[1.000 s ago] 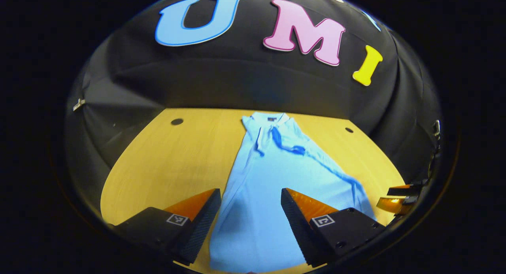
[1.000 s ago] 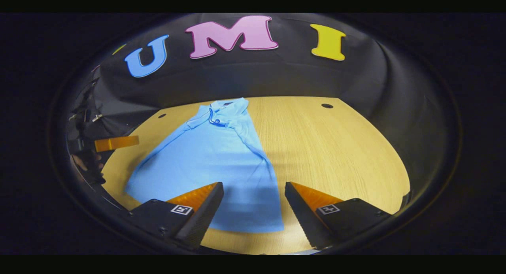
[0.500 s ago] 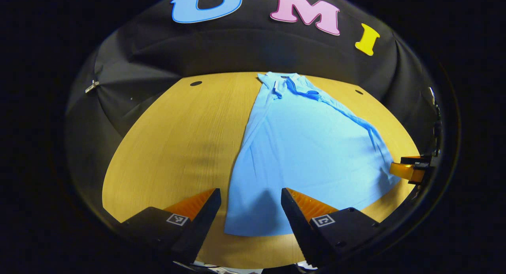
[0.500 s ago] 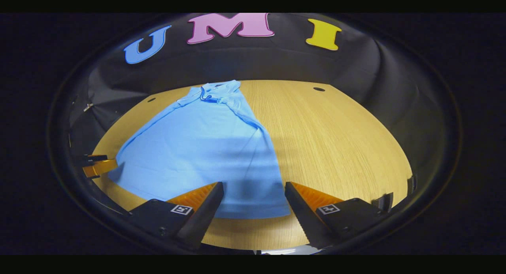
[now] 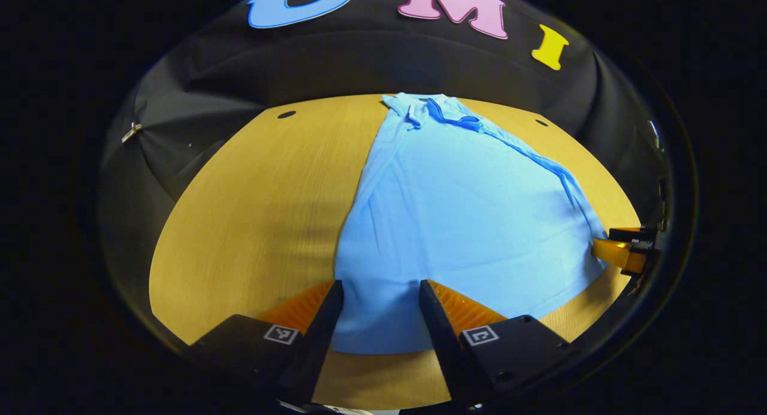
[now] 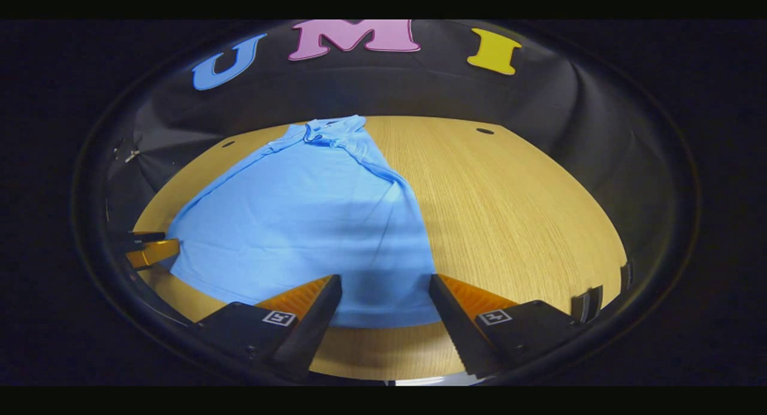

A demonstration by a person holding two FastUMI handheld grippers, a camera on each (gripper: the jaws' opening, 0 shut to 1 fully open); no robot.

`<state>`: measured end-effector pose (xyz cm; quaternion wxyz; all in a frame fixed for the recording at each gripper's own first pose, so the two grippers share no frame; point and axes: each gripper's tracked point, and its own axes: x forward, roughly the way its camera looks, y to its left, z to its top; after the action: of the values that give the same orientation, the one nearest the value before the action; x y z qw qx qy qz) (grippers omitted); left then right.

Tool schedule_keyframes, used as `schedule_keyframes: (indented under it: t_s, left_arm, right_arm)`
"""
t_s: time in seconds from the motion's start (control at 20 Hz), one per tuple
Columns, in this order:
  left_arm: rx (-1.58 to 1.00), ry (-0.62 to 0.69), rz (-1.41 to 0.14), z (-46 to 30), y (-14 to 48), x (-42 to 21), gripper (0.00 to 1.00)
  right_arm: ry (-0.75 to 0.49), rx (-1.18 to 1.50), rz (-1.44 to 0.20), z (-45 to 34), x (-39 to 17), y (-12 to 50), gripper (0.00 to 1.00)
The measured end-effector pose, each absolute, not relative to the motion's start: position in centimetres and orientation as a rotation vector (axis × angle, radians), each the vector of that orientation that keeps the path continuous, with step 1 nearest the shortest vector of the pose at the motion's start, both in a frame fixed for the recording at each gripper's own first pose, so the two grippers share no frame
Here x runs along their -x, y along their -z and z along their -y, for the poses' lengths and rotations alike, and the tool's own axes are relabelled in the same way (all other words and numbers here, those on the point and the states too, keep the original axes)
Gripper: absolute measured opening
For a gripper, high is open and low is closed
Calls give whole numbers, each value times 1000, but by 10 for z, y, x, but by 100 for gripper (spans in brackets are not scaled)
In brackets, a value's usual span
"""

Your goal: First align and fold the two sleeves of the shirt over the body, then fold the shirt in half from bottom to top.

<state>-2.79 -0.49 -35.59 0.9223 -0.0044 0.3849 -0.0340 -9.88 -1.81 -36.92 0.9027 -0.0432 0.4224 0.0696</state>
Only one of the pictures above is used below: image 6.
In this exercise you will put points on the light blue T-shirt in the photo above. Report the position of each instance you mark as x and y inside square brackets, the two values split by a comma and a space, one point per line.
[299, 223]

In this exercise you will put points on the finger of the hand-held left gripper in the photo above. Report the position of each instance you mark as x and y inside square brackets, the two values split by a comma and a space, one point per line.
[144, 237]
[153, 253]

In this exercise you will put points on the black backdrop cloth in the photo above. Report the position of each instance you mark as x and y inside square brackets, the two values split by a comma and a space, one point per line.
[419, 85]

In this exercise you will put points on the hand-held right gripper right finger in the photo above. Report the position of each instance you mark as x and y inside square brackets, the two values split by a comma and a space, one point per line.
[458, 331]

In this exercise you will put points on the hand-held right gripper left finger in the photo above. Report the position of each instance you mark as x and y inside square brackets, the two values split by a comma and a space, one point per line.
[311, 331]

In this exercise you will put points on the white backdrop clip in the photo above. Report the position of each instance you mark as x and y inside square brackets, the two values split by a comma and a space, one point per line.
[127, 154]

